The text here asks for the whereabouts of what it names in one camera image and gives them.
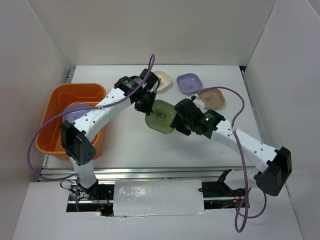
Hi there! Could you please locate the orange plastic bin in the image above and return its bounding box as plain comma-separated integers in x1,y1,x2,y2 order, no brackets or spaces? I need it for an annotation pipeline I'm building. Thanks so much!
35,83,107,161

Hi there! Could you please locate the white foil-taped cover panel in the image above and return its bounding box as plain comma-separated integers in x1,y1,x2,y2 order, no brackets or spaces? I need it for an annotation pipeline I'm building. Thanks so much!
113,180,205,217

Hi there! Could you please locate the purple plate back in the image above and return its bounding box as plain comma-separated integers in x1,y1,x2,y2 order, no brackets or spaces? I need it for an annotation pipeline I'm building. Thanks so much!
176,73,203,95

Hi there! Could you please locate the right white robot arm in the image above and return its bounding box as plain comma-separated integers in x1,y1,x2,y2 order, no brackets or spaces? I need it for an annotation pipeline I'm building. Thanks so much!
171,98,292,197

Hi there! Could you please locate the brown-pink plate right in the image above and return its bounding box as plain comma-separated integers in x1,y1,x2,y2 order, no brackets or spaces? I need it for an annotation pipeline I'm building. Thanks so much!
198,88,225,110

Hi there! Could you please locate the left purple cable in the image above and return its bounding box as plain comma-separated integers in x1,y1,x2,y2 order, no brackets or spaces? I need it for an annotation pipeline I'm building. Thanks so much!
26,53,156,213

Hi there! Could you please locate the light green plate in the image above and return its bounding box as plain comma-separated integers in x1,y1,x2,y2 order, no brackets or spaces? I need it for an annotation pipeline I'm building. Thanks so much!
144,99,177,134

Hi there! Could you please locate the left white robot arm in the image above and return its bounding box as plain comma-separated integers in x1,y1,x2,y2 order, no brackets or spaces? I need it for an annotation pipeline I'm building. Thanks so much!
60,69,160,200

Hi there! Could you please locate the cream plate back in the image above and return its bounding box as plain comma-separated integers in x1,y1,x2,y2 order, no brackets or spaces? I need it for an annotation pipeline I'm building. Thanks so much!
153,70,172,93

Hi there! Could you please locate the purple plate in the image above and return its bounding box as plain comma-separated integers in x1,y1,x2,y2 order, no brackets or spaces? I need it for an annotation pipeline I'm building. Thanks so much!
62,103,90,123
176,73,203,95

